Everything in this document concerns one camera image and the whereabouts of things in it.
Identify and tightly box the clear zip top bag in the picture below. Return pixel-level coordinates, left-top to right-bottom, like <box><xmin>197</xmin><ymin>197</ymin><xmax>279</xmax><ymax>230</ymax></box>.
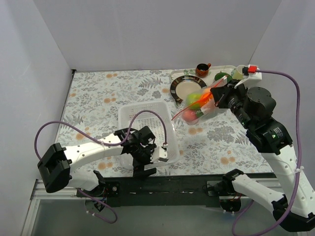
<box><xmin>170</xmin><ymin>73</ymin><xmax>230</xmax><ymax>125</ymax></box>

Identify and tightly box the fake green apple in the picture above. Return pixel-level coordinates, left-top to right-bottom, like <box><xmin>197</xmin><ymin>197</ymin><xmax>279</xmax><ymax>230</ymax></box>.
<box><xmin>185</xmin><ymin>93</ymin><xmax>201</xmax><ymax>110</ymax></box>

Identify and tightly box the fake green pear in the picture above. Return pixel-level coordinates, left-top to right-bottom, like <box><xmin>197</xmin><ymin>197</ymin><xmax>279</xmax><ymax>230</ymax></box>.
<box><xmin>195</xmin><ymin>110</ymin><xmax>206</xmax><ymax>118</ymax></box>

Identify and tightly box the white plastic perforated basket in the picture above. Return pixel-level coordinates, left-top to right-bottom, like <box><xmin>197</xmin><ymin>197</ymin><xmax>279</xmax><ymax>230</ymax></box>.
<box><xmin>118</xmin><ymin>100</ymin><xmax>180</xmax><ymax>170</ymax></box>

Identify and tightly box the fake pink peach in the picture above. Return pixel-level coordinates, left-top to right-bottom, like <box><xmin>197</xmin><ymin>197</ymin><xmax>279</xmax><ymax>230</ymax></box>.
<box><xmin>182</xmin><ymin>109</ymin><xmax>198</xmax><ymax>125</ymax></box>

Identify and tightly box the fake orange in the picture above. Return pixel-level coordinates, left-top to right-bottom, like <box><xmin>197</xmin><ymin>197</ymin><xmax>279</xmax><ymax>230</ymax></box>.
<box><xmin>197</xmin><ymin>91</ymin><xmax>213</xmax><ymax>106</ymax></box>

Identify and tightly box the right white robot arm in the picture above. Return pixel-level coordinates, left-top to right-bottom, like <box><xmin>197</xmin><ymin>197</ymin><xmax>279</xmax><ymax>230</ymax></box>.
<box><xmin>211</xmin><ymin>80</ymin><xmax>315</xmax><ymax>232</ymax></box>

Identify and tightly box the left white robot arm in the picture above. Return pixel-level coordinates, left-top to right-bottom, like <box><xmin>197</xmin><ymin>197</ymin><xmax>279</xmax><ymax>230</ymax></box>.
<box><xmin>37</xmin><ymin>126</ymin><xmax>167</xmax><ymax>197</ymax></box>

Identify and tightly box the green inside floral mug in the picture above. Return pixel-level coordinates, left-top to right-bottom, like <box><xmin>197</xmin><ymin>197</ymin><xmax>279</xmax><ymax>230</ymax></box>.
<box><xmin>214</xmin><ymin>71</ymin><xmax>232</xmax><ymax>83</ymax></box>

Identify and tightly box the pale yellow mug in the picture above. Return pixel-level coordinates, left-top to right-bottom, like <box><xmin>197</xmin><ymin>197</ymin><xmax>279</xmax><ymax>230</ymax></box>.
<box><xmin>232</xmin><ymin>65</ymin><xmax>248</xmax><ymax>81</ymax></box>

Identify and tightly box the small brown cup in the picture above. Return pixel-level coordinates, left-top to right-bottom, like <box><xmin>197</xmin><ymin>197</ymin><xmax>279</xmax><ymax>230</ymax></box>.
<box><xmin>195</xmin><ymin>63</ymin><xmax>211</xmax><ymax>78</ymax></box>

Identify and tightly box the dark rimmed plate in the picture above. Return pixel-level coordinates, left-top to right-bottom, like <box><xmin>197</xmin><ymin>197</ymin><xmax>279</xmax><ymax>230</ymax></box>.
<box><xmin>170</xmin><ymin>75</ymin><xmax>207</xmax><ymax>106</ymax></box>

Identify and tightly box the floral serving tray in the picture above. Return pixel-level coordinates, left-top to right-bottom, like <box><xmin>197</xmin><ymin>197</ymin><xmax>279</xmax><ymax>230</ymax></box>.
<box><xmin>170</xmin><ymin>65</ymin><xmax>247</xmax><ymax>104</ymax></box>

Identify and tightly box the floral table mat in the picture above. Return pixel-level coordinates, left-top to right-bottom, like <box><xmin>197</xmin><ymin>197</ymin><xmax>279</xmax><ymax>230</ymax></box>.
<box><xmin>56</xmin><ymin>70</ymin><xmax>271</xmax><ymax>176</ymax></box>

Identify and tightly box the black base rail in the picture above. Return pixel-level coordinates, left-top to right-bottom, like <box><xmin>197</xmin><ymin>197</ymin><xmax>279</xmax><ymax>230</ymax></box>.
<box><xmin>76</xmin><ymin>173</ymin><xmax>276</xmax><ymax>213</ymax></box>

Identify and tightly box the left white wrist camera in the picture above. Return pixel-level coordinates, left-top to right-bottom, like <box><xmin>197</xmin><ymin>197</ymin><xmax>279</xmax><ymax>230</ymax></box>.
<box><xmin>151</xmin><ymin>147</ymin><xmax>169</xmax><ymax>163</ymax></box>

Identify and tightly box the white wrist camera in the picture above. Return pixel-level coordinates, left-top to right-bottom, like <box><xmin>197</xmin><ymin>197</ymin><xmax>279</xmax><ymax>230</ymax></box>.
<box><xmin>151</xmin><ymin>147</ymin><xmax>169</xmax><ymax>163</ymax></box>
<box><xmin>236</xmin><ymin>65</ymin><xmax>262</xmax><ymax>88</ymax></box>

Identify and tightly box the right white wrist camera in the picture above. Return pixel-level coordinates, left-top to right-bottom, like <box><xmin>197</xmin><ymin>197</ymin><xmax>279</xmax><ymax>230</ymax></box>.
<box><xmin>236</xmin><ymin>65</ymin><xmax>262</xmax><ymax>88</ymax></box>

